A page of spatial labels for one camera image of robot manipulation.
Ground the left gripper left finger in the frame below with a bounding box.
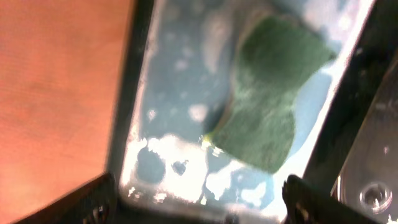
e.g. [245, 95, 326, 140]
[16, 173, 117, 224]

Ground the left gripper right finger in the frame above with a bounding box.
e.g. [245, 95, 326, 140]
[282, 175, 378, 224]

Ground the green yellow sponge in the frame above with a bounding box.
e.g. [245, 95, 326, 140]
[205, 16, 336, 174]

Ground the round black tray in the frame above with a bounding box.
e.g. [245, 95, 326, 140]
[335, 59, 397, 223]

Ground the rectangular tray with soapy water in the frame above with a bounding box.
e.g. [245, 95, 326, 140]
[107, 0, 397, 223]

